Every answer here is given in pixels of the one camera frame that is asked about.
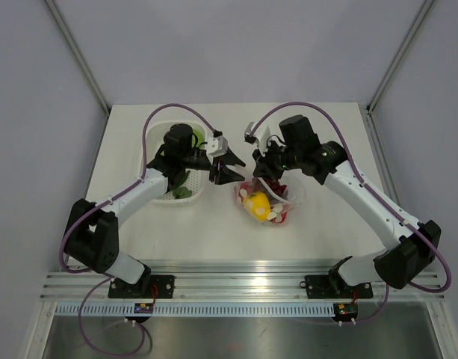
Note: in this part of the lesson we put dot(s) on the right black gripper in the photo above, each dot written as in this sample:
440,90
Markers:
264,167

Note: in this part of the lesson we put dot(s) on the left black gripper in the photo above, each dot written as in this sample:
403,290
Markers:
226,175

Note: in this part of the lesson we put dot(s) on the dark red grape bunch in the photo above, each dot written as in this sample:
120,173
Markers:
276,187

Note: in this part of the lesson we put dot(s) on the clear zip top bag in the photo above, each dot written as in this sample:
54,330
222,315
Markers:
293,196

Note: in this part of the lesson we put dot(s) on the yellow bell pepper toy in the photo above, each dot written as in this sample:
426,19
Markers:
258,205

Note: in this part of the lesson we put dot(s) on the red bell pepper toy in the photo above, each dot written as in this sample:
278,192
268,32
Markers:
277,218

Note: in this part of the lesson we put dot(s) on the red dragon fruit toy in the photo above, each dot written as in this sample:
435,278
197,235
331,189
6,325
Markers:
248,188

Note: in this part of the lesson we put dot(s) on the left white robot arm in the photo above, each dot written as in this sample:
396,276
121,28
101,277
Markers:
92,231

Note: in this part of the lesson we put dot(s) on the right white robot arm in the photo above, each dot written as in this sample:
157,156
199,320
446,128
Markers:
409,244

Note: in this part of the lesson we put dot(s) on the white perforated plastic basket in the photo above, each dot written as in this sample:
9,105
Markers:
195,181

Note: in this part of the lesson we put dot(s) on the green chili pepper toy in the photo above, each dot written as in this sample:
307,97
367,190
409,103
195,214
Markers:
179,179

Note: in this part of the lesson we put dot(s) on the green cabbage toy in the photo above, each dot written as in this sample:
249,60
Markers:
198,138

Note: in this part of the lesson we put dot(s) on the green grape leaf toy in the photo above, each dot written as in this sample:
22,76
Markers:
182,193

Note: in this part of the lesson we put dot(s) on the right small circuit board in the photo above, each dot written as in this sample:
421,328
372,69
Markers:
346,311

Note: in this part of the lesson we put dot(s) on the small circuit board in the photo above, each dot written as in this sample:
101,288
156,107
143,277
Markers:
346,311
144,308

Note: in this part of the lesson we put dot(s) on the left small circuit board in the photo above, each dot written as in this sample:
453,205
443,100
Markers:
144,308

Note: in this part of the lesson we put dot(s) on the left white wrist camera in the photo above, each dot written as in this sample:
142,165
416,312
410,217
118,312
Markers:
217,145

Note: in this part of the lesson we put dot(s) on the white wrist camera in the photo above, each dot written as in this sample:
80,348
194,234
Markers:
217,145
258,136

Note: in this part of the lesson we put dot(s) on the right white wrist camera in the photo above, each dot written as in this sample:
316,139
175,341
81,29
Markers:
258,136

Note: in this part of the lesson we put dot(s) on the aluminium mounting rail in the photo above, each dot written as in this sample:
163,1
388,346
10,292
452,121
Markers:
230,281

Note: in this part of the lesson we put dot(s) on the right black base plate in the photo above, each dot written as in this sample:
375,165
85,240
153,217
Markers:
318,286

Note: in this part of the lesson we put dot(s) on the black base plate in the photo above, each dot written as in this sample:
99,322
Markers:
160,286
318,286

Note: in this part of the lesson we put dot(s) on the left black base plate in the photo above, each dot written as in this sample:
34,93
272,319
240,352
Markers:
160,286

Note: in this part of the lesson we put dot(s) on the white slotted cable duct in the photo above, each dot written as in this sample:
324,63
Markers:
213,310

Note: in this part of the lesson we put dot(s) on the right aluminium frame post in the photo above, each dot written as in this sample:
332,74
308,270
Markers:
401,52

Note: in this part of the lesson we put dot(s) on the aluminium frame post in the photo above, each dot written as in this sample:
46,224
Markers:
74,49
401,52

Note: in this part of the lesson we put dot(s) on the left aluminium frame post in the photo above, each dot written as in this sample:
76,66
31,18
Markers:
74,49

